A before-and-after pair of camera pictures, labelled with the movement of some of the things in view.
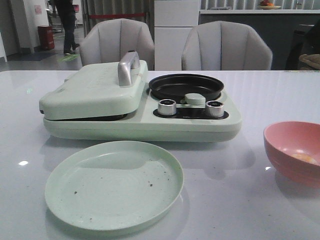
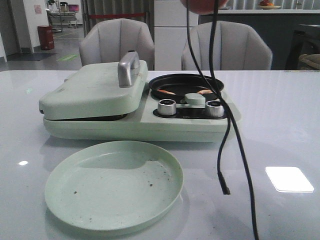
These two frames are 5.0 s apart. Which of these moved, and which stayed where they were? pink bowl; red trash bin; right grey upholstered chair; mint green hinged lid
Moved: pink bowl
Stayed: red trash bin; mint green hinged lid; right grey upholstered chair
